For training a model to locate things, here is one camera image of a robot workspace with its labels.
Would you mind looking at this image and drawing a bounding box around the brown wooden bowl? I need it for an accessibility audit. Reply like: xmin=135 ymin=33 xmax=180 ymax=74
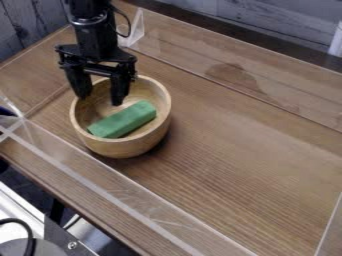
xmin=69 ymin=75 xmax=172 ymax=158

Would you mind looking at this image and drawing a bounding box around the clear acrylic front wall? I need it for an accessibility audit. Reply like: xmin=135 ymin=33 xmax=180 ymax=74
xmin=0 ymin=96 xmax=256 ymax=256

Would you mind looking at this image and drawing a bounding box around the black table leg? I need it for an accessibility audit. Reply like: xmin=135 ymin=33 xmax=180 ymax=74
xmin=49 ymin=199 xmax=65 ymax=224

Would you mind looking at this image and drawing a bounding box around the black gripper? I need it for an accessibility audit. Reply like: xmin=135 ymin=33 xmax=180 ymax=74
xmin=55 ymin=15 xmax=136 ymax=106

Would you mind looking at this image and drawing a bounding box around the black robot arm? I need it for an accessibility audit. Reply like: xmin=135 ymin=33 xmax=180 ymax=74
xmin=55 ymin=0 xmax=138 ymax=106

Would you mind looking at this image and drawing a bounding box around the white post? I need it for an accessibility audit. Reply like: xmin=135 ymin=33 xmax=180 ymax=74
xmin=329 ymin=20 xmax=342 ymax=57

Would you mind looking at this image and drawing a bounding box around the green rectangular block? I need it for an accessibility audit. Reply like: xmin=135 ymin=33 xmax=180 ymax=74
xmin=87 ymin=100 xmax=156 ymax=139

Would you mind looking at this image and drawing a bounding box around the grey metal base plate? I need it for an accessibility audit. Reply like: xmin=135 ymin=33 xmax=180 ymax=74
xmin=44 ymin=217 xmax=99 ymax=256

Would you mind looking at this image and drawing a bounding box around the black cable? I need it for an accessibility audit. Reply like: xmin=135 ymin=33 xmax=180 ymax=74
xmin=0 ymin=218 xmax=37 ymax=256

